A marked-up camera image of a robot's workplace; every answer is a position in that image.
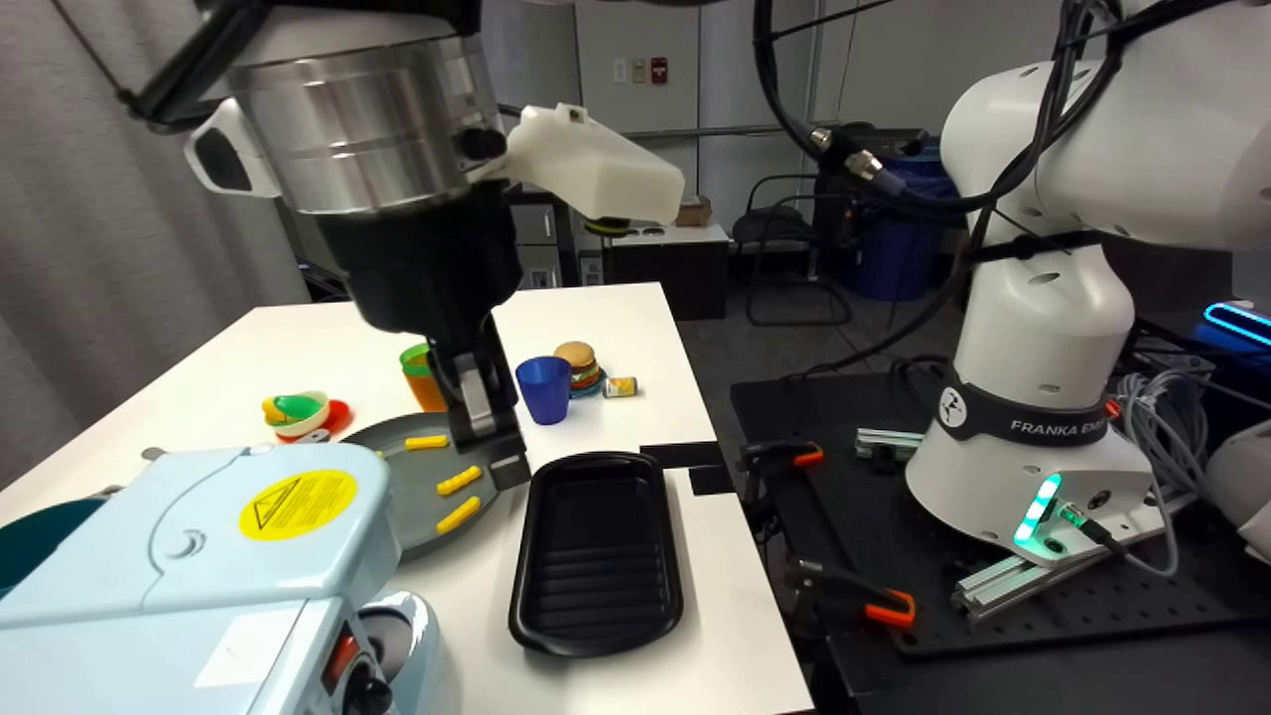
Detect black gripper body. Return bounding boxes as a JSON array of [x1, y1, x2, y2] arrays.
[[315, 174, 527, 366]]

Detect light blue coffee maker station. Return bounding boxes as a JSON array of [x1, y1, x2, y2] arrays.
[[0, 441, 454, 715]]

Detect orange cup with green rim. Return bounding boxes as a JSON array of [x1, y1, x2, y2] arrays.
[[397, 337, 457, 416]]

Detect blue plastic cup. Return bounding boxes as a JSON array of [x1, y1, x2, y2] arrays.
[[511, 354, 574, 429]]

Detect grey round plate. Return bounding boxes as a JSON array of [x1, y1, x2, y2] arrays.
[[336, 411, 536, 562]]

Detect black rectangular tray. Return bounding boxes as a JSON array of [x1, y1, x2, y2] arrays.
[[503, 451, 691, 662]]

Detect toy hamburger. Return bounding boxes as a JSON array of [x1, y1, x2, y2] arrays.
[[551, 337, 610, 398]]

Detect green yellow red toy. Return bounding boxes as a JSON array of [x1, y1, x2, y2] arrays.
[[258, 390, 359, 451]]

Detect dark background desk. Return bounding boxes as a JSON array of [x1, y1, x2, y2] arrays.
[[581, 216, 733, 327]]

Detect black clamp with orange grip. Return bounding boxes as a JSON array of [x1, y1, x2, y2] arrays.
[[777, 553, 921, 635], [740, 435, 830, 500]]

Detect black perforated base board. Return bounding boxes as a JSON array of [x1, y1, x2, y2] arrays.
[[721, 368, 1271, 715]]

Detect teal toy pot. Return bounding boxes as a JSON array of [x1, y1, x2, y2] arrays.
[[0, 493, 111, 600]]

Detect blue bin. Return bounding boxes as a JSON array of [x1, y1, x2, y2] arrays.
[[845, 137, 968, 308]]

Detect blue box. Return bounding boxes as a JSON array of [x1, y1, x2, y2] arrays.
[[1197, 300, 1271, 390]]

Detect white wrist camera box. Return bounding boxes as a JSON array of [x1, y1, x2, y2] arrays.
[[465, 101, 691, 227]]

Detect aluminium extrusion rail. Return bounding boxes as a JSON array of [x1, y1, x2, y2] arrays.
[[851, 421, 931, 466], [950, 493, 1182, 627]]

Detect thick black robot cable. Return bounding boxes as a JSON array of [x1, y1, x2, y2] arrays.
[[751, 0, 1064, 223]]

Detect grey cable bundle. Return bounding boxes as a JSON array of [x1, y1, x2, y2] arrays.
[[1109, 361, 1214, 582]]

